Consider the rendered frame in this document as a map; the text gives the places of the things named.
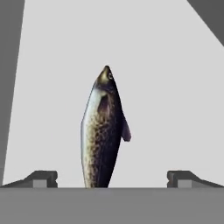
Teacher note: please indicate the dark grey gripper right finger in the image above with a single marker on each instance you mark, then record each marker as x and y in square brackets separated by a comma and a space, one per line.
[182, 178]

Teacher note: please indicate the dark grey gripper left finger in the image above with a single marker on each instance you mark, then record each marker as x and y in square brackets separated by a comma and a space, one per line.
[43, 178]

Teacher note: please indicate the dark speckled frozen fish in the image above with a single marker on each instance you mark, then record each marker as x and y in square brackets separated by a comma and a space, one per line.
[100, 131]

